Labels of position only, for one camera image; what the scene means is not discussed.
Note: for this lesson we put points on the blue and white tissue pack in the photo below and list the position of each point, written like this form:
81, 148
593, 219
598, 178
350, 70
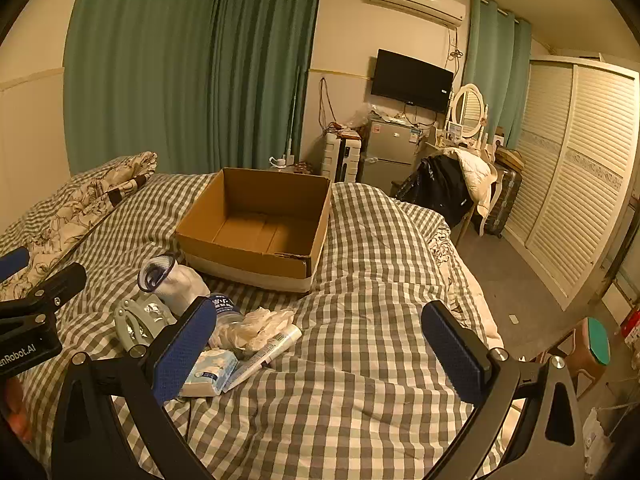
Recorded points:
210, 372

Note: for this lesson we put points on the white oil heater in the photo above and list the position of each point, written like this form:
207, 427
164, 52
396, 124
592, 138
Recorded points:
340, 157

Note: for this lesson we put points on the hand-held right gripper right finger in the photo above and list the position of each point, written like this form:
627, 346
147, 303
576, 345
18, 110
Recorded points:
452, 355

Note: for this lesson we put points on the grey-green plastic clip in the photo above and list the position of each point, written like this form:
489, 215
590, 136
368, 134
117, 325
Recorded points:
131, 327

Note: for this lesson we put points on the clear plastic bag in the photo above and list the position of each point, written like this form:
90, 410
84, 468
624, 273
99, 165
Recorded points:
360, 120

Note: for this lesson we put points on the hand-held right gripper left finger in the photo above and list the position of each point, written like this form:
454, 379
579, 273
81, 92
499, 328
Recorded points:
182, 350

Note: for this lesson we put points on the floral pillow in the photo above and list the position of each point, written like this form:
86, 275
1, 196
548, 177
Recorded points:
85, 200

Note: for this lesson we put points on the oval white vanity mirror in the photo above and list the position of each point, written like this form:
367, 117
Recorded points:
470, 110

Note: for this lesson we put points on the narrow green curtain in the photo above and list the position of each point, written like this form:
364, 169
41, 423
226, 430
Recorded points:
495, 60

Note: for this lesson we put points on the white pole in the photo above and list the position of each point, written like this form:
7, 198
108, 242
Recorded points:
292, 120

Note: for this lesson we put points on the wide green curtain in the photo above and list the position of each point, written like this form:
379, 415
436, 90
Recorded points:
175, 60

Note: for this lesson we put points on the red box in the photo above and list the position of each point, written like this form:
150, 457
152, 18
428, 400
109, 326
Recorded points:
632, 327

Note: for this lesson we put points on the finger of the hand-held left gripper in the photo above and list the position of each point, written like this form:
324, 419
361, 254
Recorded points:
55, 285
12, 262

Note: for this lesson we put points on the white air conditioner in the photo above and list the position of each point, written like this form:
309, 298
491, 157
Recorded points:
417, 0

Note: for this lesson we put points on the white toothpaste tube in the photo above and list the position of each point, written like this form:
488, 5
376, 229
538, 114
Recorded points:
265, 355

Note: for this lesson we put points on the water bottle with blue label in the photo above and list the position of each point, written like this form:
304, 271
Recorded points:
225, 310

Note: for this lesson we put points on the small silver fridge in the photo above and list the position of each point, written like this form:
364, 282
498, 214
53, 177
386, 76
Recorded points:
390, 145

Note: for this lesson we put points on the white plastic bag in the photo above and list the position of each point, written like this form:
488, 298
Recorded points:
597, 432

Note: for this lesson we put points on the white padded coat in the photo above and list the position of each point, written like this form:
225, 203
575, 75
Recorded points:
475, 170

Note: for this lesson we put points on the white sock with purple cuff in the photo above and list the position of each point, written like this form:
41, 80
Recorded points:
185, 285

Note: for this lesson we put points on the dark suitcase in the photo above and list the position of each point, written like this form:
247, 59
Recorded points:
502, 200

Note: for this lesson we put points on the person's left hand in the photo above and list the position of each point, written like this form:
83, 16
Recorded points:
15, 410

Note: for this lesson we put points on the stool with green seat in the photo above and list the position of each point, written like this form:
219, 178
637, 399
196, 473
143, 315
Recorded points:
597, 347

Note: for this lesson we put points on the cardboard box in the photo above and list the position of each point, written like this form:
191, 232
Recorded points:
240, 190

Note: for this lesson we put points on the white louvred wardrobe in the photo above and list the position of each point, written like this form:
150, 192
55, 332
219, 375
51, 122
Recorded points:
565, 160

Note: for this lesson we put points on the black wall television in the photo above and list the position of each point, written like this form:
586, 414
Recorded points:
412, 80

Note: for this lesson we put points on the black jacket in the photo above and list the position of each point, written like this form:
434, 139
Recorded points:
435, 185

